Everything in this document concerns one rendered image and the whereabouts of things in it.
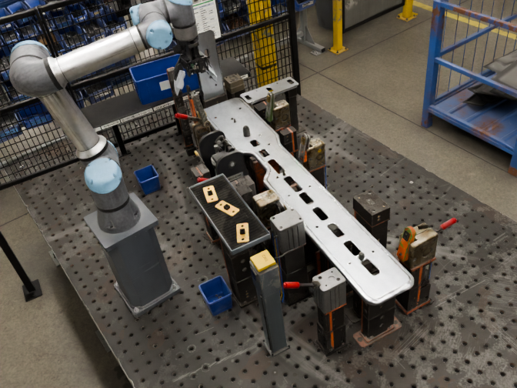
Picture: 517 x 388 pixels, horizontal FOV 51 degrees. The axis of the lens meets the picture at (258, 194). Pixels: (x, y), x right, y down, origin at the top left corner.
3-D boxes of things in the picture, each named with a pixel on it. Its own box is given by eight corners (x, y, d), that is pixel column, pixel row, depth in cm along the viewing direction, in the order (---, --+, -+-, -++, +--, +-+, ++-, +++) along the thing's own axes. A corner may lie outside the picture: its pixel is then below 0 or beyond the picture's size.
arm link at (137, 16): (131, 15, 159) (168, 7, 161) (126, 2, 167) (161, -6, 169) (138, 41, 164) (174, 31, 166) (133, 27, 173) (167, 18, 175)
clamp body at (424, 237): (436, 302, 201) (447, 233, 177) (404, 319, 197) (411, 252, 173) (417, 282, 209) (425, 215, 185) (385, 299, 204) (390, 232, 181)
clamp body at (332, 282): (352, 346, 191) (352, 281, 167) (325, 362, 188) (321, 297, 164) (337, 327, 198) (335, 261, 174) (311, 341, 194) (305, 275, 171)
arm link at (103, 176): (96, 214, 183) (83, 183, 174) (92, 190, 193) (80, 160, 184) (131, 203, 185) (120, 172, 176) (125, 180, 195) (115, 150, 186)
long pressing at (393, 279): (425, 279, 173) (426, 276, 172) (367, 311, 167) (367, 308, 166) (239, 96, 270) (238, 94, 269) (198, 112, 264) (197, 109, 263)
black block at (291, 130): (306, 180, 261) (302, 130, 242) (287, 188, 258) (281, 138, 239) (298, 172, 267) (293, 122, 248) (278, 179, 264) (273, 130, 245)
